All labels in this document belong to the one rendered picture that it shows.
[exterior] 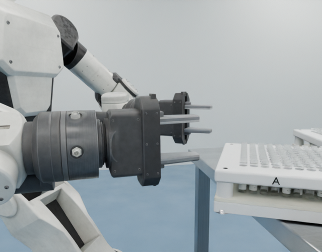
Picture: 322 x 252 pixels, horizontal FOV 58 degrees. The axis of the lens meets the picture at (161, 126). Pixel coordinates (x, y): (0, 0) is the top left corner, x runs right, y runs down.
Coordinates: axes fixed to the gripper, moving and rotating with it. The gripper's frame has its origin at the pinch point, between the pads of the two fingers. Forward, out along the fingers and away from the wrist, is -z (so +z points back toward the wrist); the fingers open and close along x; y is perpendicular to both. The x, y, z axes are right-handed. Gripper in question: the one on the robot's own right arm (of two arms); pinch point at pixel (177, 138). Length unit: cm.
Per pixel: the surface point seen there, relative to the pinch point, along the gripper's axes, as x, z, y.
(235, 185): 10.9, -13.6, -7.6
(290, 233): 14.1, -15.5, 4.7
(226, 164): 6.2, -10.9, -6.1
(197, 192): 27, -22, -47
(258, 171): 6.3, -13.5, -0.7
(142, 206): 100, -35, -206
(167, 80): -14, -97, -333
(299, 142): 11, -51, -36
